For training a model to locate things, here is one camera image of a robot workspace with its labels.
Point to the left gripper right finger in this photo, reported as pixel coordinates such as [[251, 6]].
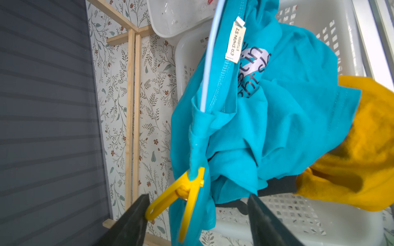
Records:
[[266, 229]]

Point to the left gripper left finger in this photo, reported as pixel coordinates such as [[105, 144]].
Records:
[[130, 229]]

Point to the wooden clothes rack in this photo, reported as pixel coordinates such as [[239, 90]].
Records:
[[136, 88]]

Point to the white perforated laundry basket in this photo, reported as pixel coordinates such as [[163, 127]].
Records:
[[313, 222]]

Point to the yellow clothespin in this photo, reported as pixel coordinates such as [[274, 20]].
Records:
[[184, 189]]

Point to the yellow t-shirt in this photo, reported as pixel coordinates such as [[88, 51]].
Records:
[[360, 171]]

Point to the teal t-shirt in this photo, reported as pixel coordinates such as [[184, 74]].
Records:
[[274, 107]]

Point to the white plastic tray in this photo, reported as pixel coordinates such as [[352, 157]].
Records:
[[170, 18]]

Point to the blue wire hanger teal shirt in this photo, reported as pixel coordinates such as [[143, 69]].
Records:
[[209, 53]]

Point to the black t-shirt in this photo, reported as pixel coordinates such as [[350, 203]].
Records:
[[287, 184]]

